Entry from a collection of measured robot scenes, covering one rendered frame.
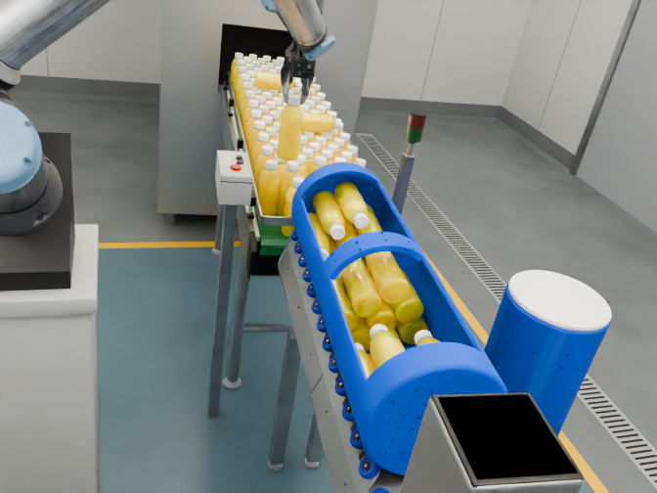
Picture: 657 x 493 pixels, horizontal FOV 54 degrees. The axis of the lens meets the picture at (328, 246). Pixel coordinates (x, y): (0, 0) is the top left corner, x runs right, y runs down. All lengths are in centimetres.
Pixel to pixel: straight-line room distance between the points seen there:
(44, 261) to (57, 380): 29
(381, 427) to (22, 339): 77
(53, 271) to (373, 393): 70
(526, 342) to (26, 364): 122
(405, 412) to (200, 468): 144
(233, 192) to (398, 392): 105
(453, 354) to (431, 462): 83
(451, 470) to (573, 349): 149
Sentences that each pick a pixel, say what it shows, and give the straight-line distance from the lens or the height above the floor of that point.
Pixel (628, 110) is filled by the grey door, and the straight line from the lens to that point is 567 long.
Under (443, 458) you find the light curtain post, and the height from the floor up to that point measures 169.
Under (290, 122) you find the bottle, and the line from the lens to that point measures 198.
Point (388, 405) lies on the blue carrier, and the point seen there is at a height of 115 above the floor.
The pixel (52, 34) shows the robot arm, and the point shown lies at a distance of 129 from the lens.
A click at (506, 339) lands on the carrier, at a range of 183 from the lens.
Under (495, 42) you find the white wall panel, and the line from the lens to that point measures 686.
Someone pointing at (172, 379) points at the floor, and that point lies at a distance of 285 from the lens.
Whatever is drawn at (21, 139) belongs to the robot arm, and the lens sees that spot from 123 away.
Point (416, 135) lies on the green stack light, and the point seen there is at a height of 119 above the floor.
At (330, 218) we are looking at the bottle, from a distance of 173.
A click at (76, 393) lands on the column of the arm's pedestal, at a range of 160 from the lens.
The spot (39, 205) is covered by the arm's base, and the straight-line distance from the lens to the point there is 140.
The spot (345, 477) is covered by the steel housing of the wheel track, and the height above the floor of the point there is 88.
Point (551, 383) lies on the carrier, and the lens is 186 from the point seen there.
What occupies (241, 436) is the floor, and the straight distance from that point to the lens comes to 263.
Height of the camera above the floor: 192
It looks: 29 degrees down
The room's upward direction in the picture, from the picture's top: 10 degrees clockwise
